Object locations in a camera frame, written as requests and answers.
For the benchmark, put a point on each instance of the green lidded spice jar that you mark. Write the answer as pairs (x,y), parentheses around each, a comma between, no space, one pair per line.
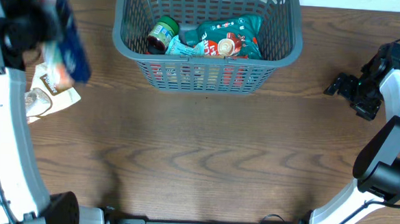
(162,33)

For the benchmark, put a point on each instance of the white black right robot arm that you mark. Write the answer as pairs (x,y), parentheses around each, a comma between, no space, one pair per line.
(376,171)

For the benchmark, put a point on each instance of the green Nescafe coffee bag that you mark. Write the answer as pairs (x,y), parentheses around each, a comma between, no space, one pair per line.
(231,37)

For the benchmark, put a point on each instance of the blue Kleenex tissue multipack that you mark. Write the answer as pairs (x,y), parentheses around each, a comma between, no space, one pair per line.
(64,54)

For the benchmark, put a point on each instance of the beige brown snack pouch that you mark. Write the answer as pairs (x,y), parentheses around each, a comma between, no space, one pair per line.
(44,98)

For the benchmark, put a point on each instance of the grey plastic mesh basket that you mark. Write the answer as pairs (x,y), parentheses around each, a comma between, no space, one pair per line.
(279,39)

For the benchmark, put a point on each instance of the teal wet wipes pack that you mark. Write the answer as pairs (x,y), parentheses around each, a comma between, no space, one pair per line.
(175,47)

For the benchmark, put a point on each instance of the orange San Remo spaghetti pack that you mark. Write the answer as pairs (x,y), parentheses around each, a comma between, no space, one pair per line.
(217,78)

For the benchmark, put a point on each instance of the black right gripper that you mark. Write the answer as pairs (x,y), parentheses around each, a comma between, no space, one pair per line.
(349,91)

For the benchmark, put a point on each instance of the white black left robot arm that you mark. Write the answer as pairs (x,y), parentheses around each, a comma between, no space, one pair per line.
(25,25)

